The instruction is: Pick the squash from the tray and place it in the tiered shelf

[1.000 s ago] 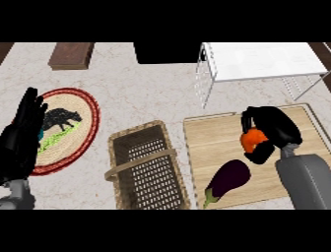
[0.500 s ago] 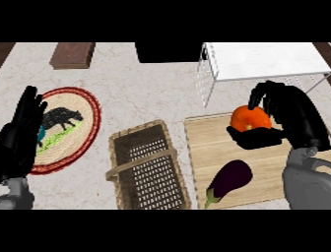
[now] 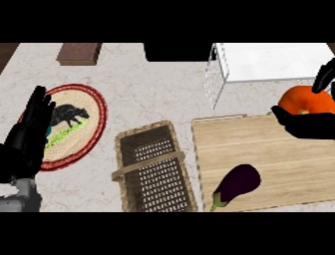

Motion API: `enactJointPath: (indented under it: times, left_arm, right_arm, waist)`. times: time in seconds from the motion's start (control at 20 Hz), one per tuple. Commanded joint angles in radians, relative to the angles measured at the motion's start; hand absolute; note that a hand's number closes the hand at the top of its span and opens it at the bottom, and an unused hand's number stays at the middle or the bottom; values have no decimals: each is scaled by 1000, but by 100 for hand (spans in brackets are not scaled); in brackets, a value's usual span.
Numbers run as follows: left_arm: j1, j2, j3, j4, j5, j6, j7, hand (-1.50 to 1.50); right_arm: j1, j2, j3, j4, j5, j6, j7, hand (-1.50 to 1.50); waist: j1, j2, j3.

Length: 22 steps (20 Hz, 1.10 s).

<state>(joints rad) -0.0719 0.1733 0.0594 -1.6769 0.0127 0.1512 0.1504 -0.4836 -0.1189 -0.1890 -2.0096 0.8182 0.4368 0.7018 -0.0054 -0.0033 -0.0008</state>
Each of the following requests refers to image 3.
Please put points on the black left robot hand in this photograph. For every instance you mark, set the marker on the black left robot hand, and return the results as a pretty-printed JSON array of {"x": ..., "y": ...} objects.
[{"x": 26, "y": 139}]

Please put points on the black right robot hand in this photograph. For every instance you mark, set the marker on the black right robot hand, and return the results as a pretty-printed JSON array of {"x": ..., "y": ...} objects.
[{"x": 323, "y": 124}]

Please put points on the orange squash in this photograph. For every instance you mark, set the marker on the orange squash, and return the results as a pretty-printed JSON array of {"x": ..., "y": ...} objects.
[{"x": 305, "y": 99}]

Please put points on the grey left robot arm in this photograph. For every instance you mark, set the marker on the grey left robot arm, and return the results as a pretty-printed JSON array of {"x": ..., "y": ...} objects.
[{"x": 17, "y": 197}]

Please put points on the pale wooden tray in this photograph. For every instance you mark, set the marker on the pale wooden tray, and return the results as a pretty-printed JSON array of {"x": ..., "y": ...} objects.
[{"x": 268, "y": 162}]

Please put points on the round woven bear placemat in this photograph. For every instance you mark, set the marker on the round woven bear placemat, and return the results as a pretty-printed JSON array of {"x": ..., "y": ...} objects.
[{"x": 74, "y": 124}]

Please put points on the purple eggplant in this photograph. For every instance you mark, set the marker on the purple eggplant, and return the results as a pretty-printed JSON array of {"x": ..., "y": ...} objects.
[{"x": 239, "y": 184}]

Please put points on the brown wicker basket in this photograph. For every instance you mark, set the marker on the brown wicker basket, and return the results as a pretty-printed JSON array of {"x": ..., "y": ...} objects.
[{"x": 154, "y": 169}]

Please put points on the brown wooden block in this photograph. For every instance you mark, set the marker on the brown wooden block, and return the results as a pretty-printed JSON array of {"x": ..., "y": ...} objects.
[{"x": 79, "y": 53}]

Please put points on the black appliance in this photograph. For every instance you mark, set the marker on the black appliance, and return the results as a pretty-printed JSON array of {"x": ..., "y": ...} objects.
[{"x": 178, "y": 52}]

